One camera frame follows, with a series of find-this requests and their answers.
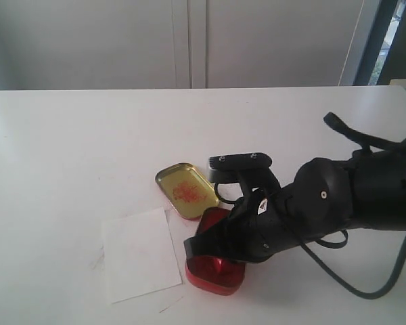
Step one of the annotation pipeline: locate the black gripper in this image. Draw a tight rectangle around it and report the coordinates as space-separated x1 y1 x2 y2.
183 190 311 263

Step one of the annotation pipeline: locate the red stamp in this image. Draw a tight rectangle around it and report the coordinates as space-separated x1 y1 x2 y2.
212 258 230 277

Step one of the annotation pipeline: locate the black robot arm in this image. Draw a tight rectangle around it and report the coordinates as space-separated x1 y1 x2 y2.
184 139 406 263

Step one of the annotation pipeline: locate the red ink pad tin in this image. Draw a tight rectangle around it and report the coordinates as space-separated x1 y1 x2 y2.
185 207 246 296

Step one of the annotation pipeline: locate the gold tin lid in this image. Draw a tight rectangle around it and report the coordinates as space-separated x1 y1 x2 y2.
155 162 220 220

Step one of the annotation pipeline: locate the white paper sheet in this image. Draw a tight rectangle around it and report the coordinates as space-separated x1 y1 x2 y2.
101 208 182 303

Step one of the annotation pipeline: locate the white cabinet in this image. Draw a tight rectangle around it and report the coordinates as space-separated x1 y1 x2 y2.
0 1 378 90

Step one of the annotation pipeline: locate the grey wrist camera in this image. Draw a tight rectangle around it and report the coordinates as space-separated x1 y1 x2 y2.
208 152 281 204

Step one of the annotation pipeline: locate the black cable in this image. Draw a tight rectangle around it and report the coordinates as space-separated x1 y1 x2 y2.
212 111 406 301

